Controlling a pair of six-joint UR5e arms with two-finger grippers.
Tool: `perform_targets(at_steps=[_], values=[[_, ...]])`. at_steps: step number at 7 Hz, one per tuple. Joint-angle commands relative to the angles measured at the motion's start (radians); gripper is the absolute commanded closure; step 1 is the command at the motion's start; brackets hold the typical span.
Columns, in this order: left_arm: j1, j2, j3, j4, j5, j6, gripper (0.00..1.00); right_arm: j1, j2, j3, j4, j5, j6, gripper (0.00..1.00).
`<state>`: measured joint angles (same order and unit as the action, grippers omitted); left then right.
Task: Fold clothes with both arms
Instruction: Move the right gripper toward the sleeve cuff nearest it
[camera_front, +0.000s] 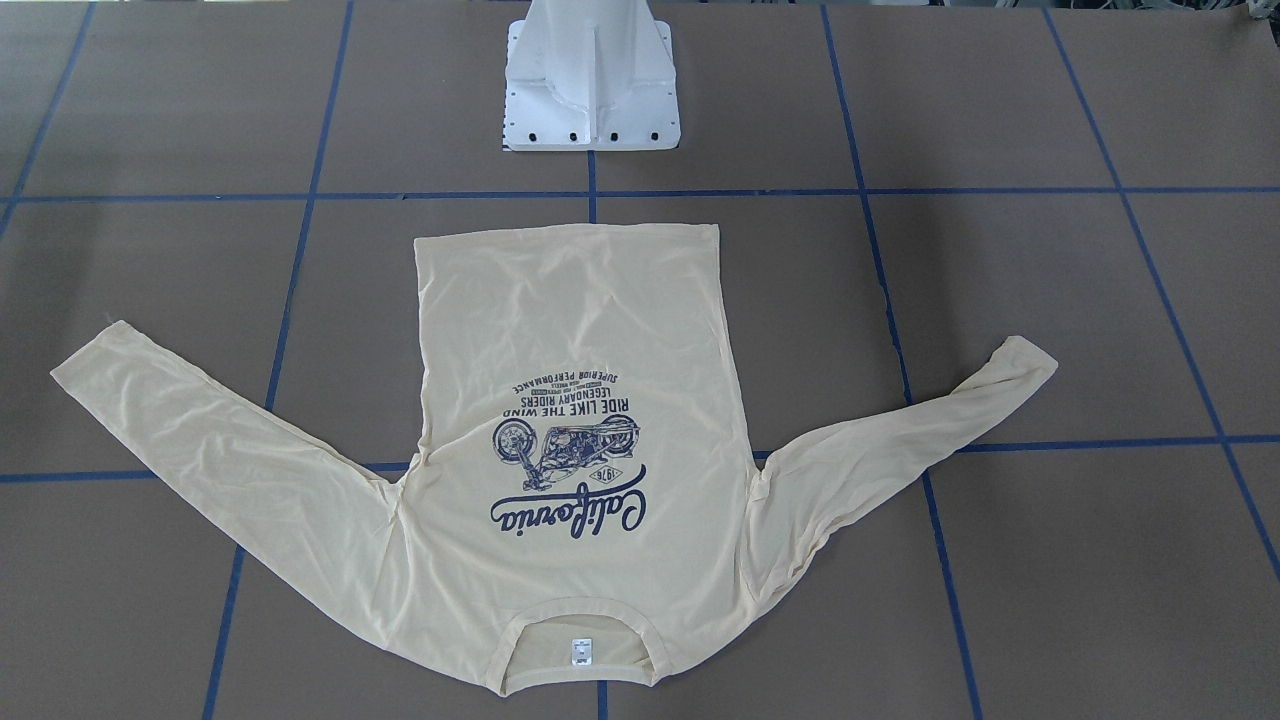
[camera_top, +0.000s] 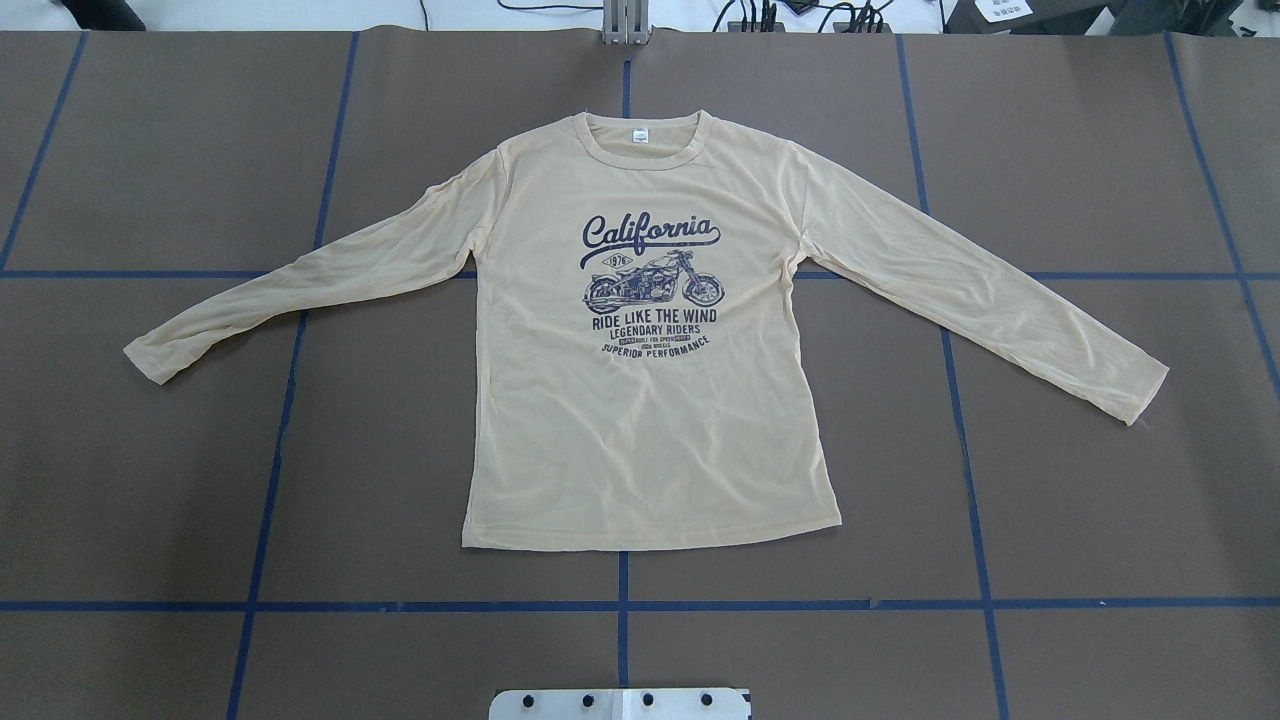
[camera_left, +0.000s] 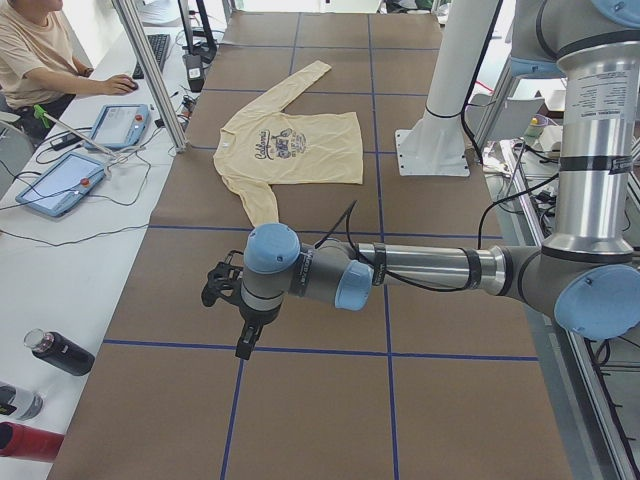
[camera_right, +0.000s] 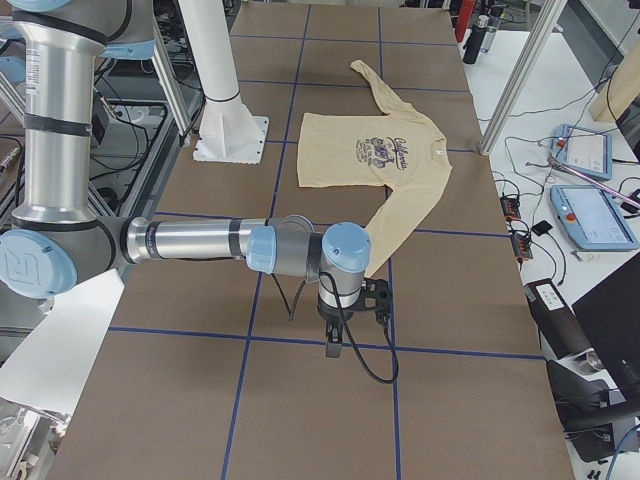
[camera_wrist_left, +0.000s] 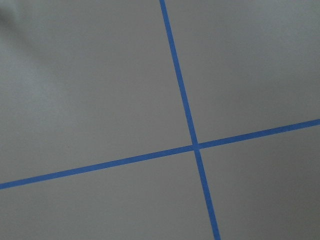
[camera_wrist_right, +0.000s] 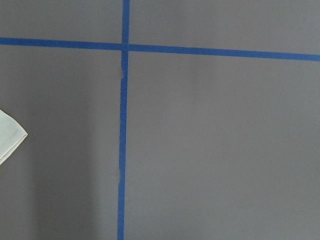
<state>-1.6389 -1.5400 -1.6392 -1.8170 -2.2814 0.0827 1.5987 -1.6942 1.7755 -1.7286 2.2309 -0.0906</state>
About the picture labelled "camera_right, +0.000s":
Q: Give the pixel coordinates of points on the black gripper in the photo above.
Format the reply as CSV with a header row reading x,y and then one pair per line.
x,y
332,316

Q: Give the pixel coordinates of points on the yellow long sleeve shirt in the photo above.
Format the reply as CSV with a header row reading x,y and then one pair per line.
x,y
401,149

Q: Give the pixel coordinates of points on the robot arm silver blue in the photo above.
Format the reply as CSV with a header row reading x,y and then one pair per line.
x,y
56,242

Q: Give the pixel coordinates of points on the orange black usb hub lower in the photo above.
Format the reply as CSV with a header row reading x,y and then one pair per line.
x,y
521,247

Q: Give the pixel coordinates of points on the orange black usb hub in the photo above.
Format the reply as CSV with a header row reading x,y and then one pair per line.
x,y
521,247
510,208

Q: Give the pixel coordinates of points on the orange black usb hub upper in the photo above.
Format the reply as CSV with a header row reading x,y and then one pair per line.
x,y
510,208

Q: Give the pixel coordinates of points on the black box white label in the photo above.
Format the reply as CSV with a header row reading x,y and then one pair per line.
x,y
560,334

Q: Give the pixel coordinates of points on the black monitor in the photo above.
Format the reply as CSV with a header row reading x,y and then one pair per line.
x,y
609,316

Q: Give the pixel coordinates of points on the lower blue teach pendant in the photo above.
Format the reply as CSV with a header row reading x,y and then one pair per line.
x,y
591,219

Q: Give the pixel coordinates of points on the blue teach pendant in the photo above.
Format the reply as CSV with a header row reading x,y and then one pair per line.
x,y
591,219
585,150

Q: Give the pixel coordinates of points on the upper blue teach pendant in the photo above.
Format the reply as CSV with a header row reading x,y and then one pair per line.
x,y
585,150

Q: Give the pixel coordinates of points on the black water bottle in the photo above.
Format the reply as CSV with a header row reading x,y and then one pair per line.
x,y
475,39

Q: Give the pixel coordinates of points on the red water bottle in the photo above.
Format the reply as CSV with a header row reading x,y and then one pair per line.
x,y
465,13

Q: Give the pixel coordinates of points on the clear water bottle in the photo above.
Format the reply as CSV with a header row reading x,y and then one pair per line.
x,y
495,16

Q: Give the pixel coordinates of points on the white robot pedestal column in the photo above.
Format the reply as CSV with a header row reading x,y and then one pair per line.
x,y
228,132

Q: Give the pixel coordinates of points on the aluminium frame post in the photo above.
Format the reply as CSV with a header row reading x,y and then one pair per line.
x,y
532,49

